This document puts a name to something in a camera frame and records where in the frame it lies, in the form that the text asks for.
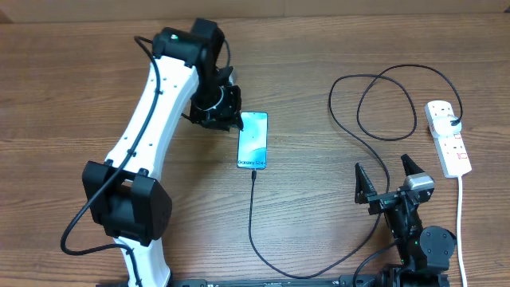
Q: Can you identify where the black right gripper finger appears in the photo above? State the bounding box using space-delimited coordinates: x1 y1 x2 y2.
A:
355 163 377 204
401 154 424 176

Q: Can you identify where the Galaxy smartphone with teal screen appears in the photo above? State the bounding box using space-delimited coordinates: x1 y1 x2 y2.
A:
237 112 269 169

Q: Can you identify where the black USB charging cable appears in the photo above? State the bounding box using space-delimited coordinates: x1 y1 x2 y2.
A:
248 64 464 280

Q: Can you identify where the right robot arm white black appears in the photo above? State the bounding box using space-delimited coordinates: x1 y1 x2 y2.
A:
352 154 457 287

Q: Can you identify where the white charger plug adapter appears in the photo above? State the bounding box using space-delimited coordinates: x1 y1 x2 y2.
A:
430 116 462 138

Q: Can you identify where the white power strip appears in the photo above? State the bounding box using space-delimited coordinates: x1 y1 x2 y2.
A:
424 100 472 178

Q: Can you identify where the white power strip cord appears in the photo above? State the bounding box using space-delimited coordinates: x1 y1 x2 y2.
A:
456 175 469 287

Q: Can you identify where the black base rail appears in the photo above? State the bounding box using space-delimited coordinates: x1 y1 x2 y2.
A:
171 275 450 287

